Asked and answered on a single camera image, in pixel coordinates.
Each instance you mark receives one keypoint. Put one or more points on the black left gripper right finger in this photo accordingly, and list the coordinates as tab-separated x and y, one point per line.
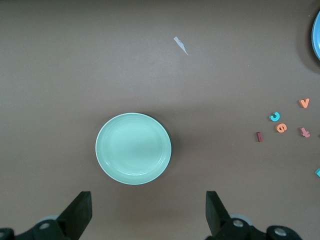
215	212

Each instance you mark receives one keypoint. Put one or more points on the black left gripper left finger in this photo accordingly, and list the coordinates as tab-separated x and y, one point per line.
80	210

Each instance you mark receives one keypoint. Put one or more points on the dark red letter i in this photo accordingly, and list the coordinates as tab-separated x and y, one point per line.
259	136

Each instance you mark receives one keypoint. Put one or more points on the orange letter e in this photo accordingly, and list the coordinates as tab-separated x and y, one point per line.
281	127

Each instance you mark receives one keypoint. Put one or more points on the teal letter c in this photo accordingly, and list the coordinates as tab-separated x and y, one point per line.
274	118

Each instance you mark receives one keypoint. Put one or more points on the green plate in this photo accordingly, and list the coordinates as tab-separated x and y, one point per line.
133	148

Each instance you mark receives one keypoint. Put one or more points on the teal letter p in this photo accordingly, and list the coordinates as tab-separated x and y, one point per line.
318	173

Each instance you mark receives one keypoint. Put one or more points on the salmon red letter t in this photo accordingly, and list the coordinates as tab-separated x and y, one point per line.
305	132

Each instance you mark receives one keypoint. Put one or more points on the brown table cover sheet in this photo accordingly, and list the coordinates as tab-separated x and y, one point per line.
75	75

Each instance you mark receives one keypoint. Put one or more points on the orange letter v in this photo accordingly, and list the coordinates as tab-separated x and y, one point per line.
304	105

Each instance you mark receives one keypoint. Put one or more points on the white paper scrap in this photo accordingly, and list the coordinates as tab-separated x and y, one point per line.
180	45

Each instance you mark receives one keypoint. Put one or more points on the blue plate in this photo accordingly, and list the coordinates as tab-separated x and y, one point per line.
317	35

